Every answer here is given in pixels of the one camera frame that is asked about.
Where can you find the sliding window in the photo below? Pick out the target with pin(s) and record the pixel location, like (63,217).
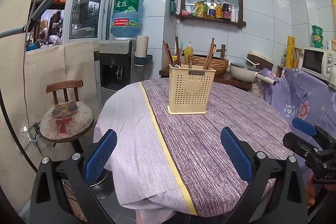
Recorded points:
(68,3)

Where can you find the dark soy sauce bottle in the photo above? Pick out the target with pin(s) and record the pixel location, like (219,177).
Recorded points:
(226,11)

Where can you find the printed round seat cushion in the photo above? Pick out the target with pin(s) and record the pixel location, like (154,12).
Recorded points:
(68,119)

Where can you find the brown and cream rice cooker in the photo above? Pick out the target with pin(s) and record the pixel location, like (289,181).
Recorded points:
(262,58)

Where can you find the water dispenser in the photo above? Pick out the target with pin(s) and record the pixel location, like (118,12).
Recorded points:
(115,61)

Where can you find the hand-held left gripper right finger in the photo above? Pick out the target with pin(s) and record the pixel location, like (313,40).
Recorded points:
(236,154)

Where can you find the beige cloth screen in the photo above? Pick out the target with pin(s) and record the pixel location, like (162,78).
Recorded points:
(76,69)

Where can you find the yellow mug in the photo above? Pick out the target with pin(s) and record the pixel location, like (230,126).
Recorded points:
(174,59)

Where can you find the yellow roll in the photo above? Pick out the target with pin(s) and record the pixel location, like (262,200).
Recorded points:
(290,52)

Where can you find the shiny metal spoon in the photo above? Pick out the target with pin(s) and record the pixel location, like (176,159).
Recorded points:
(176,65)

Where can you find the wooden chair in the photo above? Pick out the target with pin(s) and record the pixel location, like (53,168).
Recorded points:
(64,85)

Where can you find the woven wicker basin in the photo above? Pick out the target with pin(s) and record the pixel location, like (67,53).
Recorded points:
(221,64)

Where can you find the yellow soap bottle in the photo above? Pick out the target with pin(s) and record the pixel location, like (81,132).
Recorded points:
(189,50)

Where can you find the cream plastic utensil holder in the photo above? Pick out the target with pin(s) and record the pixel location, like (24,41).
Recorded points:
(183,98)

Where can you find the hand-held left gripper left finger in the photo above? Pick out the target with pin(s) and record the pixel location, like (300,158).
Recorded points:
(101,153)

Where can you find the white ladle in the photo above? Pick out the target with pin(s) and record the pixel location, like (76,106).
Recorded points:
(250,60)

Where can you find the purple floral cloth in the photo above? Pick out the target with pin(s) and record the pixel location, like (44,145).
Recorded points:
(296,98)

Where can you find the white microwave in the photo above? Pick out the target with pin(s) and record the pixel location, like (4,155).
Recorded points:
(315,61)

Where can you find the matte grey spoon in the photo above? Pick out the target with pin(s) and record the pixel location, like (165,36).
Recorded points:
(189,64)

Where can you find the cream frying pan with lid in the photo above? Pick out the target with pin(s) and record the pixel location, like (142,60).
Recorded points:
(242,73)

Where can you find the yellow snack packet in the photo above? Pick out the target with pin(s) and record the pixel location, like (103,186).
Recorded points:
(198,10)

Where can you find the green cup stack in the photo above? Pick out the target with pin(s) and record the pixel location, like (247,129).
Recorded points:
(317,37)

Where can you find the amber sauce bottle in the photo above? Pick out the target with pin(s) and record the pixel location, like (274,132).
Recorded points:
(219,10)

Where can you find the person's right hand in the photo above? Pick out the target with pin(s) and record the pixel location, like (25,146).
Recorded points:
(312,190)

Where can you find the brown sauce bottle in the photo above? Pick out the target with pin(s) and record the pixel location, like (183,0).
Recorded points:
(212,9)

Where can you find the patterned beige cloth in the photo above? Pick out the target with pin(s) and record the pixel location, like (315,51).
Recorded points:
(258,89)

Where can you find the bronze faucet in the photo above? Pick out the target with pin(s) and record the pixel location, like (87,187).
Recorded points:
(221,50)

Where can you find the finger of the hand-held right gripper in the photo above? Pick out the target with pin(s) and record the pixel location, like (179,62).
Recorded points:
(304,125)
(299,145)

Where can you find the green bottle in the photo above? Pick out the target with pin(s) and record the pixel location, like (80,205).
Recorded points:
(205,9)

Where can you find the green hanging packet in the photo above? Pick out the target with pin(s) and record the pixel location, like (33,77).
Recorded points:
(172,6)

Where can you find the white squeeze bottle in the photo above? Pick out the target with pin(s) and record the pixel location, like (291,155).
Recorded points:
(234,13)

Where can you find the blue water jug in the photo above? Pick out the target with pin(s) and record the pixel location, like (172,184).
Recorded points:
(127,16)

